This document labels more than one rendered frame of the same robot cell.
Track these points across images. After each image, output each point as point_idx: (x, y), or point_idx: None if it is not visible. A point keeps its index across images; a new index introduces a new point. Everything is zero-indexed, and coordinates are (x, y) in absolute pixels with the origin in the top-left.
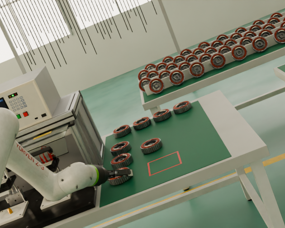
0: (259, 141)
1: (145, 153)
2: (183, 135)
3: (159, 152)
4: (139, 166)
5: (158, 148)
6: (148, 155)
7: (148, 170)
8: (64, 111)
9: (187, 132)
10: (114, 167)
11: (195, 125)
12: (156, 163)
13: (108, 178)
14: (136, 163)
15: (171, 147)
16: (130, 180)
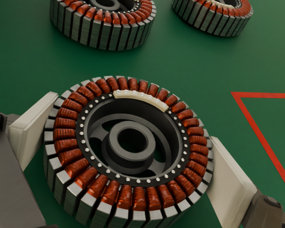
0: None
1: (187, 22)
2: (283, 21)
3: (247, 54)
4: (200, 96)
5: (239, 33)
6: (209, 45)
7: (278, 171)
8: None
9: None
10: (70, 26)
11: None
12: (281, 122)
13: None
14: (171, 60)
15: (281, 54)
16: (202, 224)
